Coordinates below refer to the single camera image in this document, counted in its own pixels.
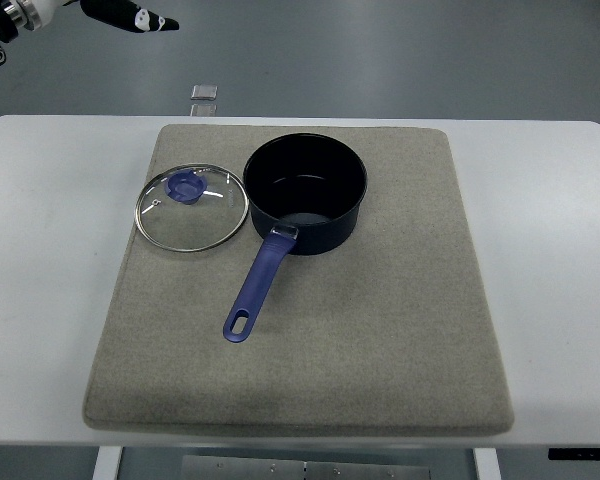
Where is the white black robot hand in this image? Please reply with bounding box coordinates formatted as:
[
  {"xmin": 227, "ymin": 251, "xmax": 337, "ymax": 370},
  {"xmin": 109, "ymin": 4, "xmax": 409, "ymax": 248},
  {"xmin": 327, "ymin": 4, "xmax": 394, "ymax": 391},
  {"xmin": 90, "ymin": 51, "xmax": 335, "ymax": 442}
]
[{"xmin": 19, "ymin": 0, "xmax": 180, "ymax": 33}]

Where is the glass pot lid blue knob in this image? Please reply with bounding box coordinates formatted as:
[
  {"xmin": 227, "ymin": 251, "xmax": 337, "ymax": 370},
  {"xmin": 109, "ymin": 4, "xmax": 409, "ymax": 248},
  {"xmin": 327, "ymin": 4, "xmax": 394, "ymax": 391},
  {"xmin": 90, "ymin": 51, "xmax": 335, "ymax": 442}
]
[{"xmin": 134, "ymin": 164, "xmax": 250, "ymax": 253}]

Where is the upper floor metal plate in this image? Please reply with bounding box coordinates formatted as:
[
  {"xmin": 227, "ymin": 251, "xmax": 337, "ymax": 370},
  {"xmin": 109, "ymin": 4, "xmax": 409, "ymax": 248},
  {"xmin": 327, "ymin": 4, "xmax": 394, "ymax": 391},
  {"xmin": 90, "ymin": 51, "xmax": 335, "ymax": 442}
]
[{"xmin": 190, "ymin": 84, "xmax": 218, "ymax": 101}]

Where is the floor metal plate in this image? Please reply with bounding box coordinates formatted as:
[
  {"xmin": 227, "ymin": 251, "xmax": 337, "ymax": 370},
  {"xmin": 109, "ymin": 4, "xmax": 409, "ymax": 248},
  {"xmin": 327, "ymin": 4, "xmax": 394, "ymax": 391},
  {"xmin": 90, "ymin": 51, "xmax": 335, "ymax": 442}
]
[
  {"xmin": 190, "ymin": 84, "xmax": 218, "ymax": 101},
  {"xmin": 189, "ymin": 103, "xmax": 216, "ymax": 117}
]

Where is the lower floor metal plate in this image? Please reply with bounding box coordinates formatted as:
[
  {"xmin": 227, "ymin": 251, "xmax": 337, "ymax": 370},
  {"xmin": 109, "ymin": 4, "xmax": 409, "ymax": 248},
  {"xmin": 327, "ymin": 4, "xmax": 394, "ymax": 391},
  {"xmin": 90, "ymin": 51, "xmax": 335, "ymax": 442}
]
[{"xmin": 189, "ymin": 103, "xmax": 216, "ymax": 117}]

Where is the dark blue saucepan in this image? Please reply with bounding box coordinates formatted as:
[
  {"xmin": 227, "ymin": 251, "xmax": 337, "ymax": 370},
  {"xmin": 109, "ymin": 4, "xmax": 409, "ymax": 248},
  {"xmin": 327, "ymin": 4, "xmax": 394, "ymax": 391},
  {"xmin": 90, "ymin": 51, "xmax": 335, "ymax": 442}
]
[{"xmin": 223, "ymin": 133, "xmax": 367, "ymax": 343}]

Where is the beige fabric mat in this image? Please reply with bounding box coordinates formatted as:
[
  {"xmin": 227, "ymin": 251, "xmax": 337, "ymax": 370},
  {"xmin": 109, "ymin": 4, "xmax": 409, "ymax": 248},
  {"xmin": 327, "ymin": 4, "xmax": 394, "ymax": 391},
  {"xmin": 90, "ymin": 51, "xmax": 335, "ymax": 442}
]
[{"xmin": 83, "ymin": 127, "xmax": 514, "ymax": 437}]

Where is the left white table leg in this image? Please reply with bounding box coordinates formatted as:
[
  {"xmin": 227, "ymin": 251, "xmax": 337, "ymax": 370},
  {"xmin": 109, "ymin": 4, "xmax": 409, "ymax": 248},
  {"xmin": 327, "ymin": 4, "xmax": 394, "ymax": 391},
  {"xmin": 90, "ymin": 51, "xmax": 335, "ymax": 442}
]
[{"xmin": 92, "ymin": 446, "xmax": 123, "ymax": 480}]

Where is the white table leg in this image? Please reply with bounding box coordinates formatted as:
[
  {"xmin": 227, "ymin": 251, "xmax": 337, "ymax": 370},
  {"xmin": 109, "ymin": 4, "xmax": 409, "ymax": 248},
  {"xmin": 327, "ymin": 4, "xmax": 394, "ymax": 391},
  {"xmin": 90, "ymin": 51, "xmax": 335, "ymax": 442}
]
[
  {"xmin": 92, "ymin": 446, "xmax": 123, "ymax": 480},
  {"xmin": 473, "ymin": 448, "xmax": 502, "ymax": 480}
]

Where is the right white table leg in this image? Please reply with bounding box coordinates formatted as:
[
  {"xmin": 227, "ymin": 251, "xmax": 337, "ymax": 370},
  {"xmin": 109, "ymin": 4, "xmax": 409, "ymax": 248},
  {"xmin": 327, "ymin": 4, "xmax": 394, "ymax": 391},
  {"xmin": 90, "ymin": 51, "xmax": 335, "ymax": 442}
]
[{"xmin": 473, "ymin": 448, "xmax": 502, "ymax": 480}]

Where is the black table control panel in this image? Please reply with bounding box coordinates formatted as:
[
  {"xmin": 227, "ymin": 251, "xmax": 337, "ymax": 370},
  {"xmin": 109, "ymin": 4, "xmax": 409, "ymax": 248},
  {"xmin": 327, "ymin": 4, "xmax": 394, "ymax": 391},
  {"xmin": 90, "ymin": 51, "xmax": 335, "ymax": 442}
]
[{"xmin": 547, "ymin": 447, "xmax": 600, "ymax": 462}]

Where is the grey metal base plate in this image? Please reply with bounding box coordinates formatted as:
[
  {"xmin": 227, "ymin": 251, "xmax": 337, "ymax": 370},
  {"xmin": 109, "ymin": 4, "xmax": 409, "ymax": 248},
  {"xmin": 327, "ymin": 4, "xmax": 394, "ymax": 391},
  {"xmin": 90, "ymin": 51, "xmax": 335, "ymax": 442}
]
[{"xmin": 180, "ymin": 455, "xmax": 431, "ymax": 480}]

